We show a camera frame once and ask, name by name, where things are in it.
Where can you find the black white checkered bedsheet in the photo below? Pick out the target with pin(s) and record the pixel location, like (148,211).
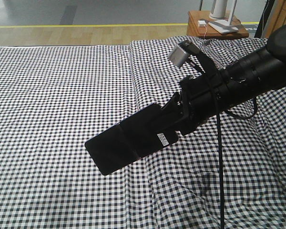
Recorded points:
(52,100)

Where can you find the black white checkered duvet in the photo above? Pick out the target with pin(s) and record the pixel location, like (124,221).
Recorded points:
(178,187)

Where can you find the wooden nightstand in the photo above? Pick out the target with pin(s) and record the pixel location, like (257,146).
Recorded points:
(208,32)

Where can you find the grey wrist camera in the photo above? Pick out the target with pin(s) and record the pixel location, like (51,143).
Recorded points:
(180,53)

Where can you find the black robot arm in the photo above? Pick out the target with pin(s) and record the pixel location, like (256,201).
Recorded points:
(216,90)

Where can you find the white charger block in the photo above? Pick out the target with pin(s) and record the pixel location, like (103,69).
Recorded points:
(201,23)

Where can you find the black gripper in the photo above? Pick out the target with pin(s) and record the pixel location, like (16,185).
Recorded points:
(199,103)

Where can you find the black smartphone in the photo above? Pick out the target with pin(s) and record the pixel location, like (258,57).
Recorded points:
(129,140)

